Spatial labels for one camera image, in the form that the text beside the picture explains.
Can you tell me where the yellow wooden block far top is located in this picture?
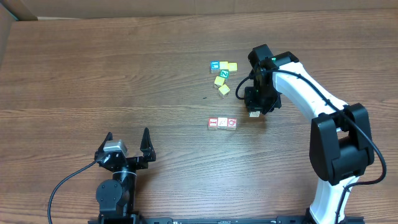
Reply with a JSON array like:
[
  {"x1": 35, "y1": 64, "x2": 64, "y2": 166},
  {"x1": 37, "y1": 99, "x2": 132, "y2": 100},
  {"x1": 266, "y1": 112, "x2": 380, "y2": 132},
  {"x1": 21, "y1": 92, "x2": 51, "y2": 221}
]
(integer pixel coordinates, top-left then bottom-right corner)
[{"x1": 228, "y1": 62, "x2": 238, "y2": 73}]

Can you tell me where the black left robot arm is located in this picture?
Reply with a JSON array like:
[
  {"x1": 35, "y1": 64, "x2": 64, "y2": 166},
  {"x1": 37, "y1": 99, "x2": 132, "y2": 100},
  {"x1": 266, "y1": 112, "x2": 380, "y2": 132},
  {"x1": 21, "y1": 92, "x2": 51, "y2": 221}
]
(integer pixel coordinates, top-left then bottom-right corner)
[{"x1": 95, "y1": 128, "x2": 156, "y2": 223}]

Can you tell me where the blue letter wooden block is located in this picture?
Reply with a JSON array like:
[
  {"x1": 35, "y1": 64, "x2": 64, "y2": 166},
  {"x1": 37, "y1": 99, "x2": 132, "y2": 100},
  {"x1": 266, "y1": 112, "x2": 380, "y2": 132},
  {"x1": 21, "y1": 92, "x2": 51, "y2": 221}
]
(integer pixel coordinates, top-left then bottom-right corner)
[{"x1": 210, "y1": 61, "x2": 220, "y2": 73}]

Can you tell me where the red letter wooden block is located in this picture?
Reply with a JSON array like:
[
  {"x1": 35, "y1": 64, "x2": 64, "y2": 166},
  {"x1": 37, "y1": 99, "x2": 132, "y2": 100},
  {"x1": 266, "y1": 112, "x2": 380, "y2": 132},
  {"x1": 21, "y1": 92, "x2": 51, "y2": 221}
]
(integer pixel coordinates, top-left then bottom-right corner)
[{"x1": 208, "y1": 118, "x2": 218, "y2": 129}]

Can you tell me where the red symbol wooden block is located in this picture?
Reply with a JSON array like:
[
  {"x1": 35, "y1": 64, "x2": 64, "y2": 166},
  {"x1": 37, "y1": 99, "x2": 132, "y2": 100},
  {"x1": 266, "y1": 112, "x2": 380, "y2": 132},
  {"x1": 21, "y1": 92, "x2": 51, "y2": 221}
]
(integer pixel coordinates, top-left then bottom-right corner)
[{"x1": 227, "y1": 118, "x2": 237, "y2": 129}]

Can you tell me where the yellow wooden block lower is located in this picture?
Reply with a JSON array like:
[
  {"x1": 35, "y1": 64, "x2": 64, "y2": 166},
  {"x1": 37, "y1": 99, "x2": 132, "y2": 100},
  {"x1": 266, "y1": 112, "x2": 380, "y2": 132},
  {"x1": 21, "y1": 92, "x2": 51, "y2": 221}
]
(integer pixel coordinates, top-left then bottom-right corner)
[{"x1": 218, "y1": 84, "x2": 230, "y2": 98}]

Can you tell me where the green letter wooden block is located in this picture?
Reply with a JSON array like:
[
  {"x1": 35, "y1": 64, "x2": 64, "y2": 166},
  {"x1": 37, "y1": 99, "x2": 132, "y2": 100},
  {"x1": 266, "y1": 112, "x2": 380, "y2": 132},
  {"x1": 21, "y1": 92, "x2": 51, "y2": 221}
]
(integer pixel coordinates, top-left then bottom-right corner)
[{"x1": 219, "y1": 70, "x2": 230, "y2": 79}]

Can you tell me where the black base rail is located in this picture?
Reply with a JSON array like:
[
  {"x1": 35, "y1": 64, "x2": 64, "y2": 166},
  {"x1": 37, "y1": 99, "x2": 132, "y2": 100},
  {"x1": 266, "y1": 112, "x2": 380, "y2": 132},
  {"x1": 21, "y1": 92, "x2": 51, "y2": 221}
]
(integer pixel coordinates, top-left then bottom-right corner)
[{"x1": 88, "y1": 214, "x2": 366, "y2": 224}]

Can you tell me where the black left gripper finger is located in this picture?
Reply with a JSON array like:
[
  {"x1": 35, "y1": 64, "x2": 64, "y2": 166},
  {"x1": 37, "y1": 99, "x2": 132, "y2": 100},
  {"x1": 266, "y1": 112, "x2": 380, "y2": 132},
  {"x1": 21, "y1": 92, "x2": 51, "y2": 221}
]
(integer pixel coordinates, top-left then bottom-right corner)
[
  {"x1": 140, "y1": 128, "x2": 156, "y2": 162},
  {"x1": 97, "y1": 132, "x2": 113, "y2": 153}
]

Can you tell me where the white letter wooden block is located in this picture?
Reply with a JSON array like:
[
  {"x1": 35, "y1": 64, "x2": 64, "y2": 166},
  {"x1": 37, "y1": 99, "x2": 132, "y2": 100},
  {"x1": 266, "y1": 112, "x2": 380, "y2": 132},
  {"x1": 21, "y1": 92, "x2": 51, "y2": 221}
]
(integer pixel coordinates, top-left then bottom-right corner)
[{"x1": 249, "y1": 111, "x2": 261, "y2": 118}]

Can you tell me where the yellow wooden block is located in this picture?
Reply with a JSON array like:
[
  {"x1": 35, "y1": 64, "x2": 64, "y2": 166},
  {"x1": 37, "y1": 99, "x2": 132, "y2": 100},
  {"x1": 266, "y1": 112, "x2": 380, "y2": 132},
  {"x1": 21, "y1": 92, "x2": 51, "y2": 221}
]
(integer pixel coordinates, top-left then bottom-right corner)
[
  {"x1": 220, "y1": 61, "x2": 229, "y2": 70},
  {"x1": 228, "y1": 62, "x2": 238, "y2": 73},
  {"x1": 218, "y1": 84, "x2": 230, "y2": 98},
  {"x1": 214, "y1": 76, "x2": 225, "y2": 88}
]

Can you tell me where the yellow wooden block left top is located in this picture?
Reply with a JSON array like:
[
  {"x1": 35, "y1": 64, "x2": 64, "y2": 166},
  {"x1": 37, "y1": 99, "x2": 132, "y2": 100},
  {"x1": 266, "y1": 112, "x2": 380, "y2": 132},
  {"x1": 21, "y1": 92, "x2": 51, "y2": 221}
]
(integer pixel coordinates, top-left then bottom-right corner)
[{"x1": 220, "y1": 61, "x2": 229, "y2": 70}]

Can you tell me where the plain cream wooden block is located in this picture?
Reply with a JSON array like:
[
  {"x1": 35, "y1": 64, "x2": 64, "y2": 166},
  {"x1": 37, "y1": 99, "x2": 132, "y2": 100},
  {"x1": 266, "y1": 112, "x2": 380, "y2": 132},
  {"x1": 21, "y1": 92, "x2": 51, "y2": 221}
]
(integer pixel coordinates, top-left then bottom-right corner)
[{"x1": 217, "y1": 117, "x2": 228, "y2": 129}]

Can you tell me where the yellow wooden block upper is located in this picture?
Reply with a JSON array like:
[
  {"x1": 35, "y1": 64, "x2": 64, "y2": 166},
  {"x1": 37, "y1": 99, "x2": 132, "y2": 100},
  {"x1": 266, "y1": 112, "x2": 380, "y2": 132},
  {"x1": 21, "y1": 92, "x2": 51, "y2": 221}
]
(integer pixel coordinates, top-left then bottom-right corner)
[{"x1": 214, "y1": 76, "x2": 225, "y2": 88}]

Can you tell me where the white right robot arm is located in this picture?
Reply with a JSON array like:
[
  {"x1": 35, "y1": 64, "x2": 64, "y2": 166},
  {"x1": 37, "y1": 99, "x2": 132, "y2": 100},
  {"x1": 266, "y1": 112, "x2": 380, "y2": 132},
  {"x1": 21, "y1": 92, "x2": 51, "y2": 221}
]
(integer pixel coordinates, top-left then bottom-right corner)
[{"x1": 242, "y1": 45, "x2": 376, "y2": 223}]

